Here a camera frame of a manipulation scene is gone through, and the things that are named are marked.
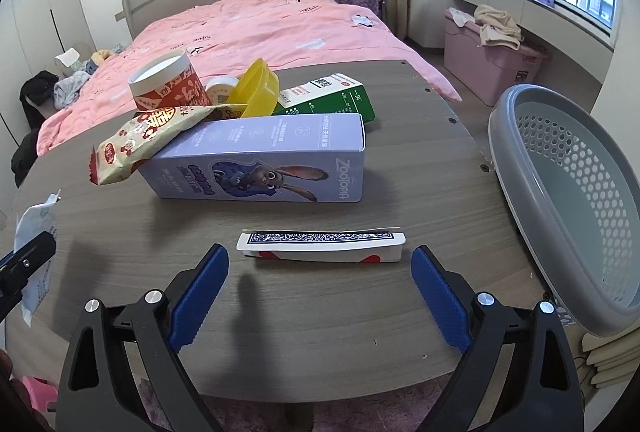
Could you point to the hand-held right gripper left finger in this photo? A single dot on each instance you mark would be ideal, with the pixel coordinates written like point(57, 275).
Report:
point(200, 292)

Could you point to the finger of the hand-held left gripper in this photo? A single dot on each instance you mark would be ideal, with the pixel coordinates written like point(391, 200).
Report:
point(25, 258)

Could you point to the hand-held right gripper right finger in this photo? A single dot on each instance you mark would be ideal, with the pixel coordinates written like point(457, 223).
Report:
point(440, 297)

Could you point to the white plastic packet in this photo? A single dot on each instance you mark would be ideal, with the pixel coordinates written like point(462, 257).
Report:
point(35, 221)

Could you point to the playing card box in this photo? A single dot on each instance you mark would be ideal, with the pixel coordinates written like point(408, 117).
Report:
point(320, 244)

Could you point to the purple rabbit print carton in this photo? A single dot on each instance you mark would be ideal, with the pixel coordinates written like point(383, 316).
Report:
point(260, 147)

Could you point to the grey perforated plastic basket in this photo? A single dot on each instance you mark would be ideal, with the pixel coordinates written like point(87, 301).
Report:
point(515, 152)

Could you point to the beige snack packet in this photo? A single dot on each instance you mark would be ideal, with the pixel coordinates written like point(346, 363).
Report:
point(145, 137)

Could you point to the white round lid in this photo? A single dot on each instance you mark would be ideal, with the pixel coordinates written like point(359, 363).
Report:
point(220, 90)

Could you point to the red paper cup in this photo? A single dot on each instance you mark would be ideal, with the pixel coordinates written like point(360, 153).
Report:
point(170, 87)

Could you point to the yellow plastic bowl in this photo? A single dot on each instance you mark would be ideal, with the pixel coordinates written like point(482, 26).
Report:
point(257, 87)

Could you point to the black garment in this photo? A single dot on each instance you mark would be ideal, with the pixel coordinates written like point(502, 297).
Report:
point(25, 157)

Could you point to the pink plastic stool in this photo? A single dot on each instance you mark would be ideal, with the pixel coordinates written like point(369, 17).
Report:
point(40, 394)

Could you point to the pink fluffy rug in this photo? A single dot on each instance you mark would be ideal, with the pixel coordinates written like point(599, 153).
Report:
point(320, 412)

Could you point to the black jacket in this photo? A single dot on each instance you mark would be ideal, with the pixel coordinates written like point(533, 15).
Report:
point(37, 90)

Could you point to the grey clothes pile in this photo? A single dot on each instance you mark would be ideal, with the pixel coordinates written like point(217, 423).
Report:
point(70, 90)

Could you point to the beige stacked boards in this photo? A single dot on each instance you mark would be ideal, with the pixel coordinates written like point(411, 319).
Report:
point(607, 357)

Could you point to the yellow plush toy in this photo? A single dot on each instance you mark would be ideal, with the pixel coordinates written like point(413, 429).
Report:
point(97, 56)

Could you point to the pink storage box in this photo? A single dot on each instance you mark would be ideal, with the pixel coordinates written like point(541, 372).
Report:
point(480, 60)

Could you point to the white wardrobe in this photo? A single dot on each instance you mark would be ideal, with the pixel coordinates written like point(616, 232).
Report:
point(30, 12)

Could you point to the pink bed blanket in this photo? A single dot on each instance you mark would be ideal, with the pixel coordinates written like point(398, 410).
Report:
point(260, 27)

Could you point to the beige crumpled clothes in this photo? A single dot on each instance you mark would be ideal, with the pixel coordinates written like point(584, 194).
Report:
point(497, 25)

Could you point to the white cloth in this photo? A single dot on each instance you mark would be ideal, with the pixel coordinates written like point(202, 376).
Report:
point(459, 17)

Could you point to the grey bay window seat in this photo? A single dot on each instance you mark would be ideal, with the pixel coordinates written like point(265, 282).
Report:
point(550, 20)

